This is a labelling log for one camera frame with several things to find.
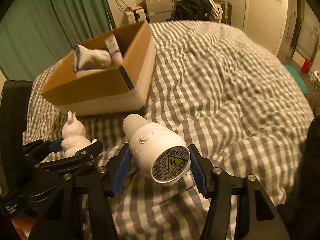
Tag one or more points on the silver small fridge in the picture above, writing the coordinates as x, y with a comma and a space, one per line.
159, 10

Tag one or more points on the green topped wooden stool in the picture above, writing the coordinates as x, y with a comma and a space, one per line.
297, 79

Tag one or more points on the white black suitcase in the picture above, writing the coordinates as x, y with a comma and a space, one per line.
135, 14

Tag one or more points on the green curtain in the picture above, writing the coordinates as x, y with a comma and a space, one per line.
35, 34

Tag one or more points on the white bear figurine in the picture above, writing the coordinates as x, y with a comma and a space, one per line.
74, 136

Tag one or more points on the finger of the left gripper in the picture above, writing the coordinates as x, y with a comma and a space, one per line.
41, 149
80, 161

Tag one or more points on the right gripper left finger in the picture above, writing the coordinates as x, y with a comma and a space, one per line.
103, 183

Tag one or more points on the brown cardboard box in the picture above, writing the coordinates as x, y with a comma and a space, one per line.
108, 87

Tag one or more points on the white louvred wardrobe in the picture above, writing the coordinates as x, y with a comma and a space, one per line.
261, 20

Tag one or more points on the white cream tube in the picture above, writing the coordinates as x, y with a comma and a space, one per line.
114, 49

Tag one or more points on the white handheld electric device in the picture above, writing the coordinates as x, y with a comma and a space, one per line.
160, 154

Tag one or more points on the dark hard suitcase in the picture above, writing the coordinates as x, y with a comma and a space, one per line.
226, 13

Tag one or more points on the black gloved right hand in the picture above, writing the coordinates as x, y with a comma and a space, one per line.
300, 213

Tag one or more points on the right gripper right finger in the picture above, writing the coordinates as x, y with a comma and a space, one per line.
256, 217

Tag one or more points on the red fire extinguisher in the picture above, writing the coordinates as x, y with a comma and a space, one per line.
306, 66

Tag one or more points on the white sock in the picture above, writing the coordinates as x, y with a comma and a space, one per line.
85, 59

